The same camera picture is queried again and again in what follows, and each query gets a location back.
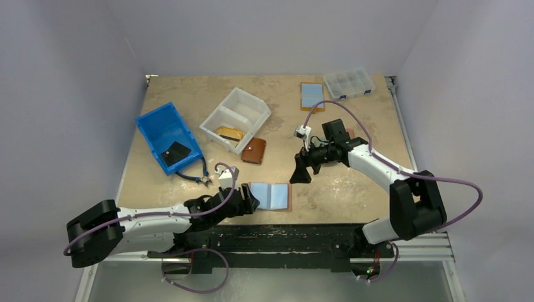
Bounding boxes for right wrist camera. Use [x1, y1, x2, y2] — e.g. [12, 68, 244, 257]
[294, 125, 312, 152]

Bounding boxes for blue plastic bin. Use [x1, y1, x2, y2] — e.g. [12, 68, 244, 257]
[135, 102, 203, 176]

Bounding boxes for black mounting base plate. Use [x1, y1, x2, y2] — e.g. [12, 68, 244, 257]
[147, 223, 394, 274]

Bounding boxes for gold card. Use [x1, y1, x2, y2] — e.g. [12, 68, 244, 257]
[215, 126, 244, 145]

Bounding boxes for brown leather card holder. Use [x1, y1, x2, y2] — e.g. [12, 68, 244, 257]
[241, 137, 266, 165]

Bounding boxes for aluminium frame rail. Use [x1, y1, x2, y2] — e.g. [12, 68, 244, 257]
[75, 75, 466, 302]

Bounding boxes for orange open card holder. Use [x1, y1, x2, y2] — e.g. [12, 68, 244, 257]
[300, 82, 324, 111]

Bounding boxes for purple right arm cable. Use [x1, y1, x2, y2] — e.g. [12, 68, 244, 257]
[302, 99, 484, 284]

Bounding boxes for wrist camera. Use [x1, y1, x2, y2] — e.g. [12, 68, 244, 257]
[294, 125, 312, 152]
[215, 166, 239, 190]

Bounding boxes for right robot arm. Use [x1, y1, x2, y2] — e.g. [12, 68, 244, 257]
[290, 119, 447, 249]

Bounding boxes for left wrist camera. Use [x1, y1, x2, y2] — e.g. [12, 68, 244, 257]
[215, 166, 239, 190]

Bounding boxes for clear plastic organizer box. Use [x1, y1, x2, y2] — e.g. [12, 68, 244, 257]
[323, 67, 376, 100]

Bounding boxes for blue handled wire cutters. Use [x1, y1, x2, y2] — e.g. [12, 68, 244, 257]
[175, 156, 213, 187]

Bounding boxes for black card holder in bin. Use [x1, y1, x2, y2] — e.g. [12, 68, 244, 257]
[161, 142, 191, 167]

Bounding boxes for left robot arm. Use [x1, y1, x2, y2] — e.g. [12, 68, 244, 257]
[63, 184, 260, 268]

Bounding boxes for white double compartment bin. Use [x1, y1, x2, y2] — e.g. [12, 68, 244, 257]
[200, 87, 271, 155]

